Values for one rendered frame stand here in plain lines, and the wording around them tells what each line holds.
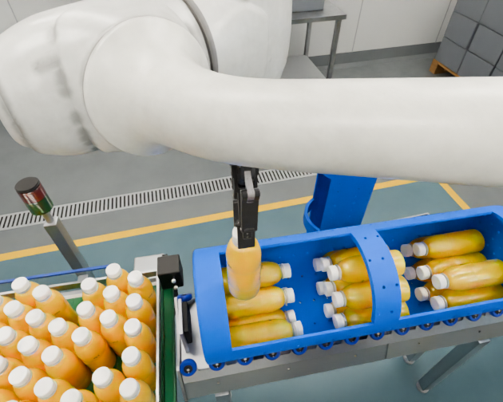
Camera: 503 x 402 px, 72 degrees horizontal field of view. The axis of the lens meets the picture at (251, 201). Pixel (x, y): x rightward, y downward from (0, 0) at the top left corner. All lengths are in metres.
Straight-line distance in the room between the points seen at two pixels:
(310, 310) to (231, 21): 0.88
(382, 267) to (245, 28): 0.67
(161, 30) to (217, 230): 2.25
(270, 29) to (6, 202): 3.00
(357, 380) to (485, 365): 0.70
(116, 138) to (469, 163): 0.22
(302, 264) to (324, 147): 0.91
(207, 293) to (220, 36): 0.58
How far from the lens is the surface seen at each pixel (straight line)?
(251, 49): 0.35
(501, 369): 2.40
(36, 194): 1.13
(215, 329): 0.81
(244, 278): 0.68
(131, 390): 0.89
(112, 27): 0.27
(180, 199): 2.72
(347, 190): 1.48
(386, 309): 0.90
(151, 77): 0.24
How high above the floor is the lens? 1.92
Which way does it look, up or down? 46 degrees down
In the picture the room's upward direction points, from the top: straight up
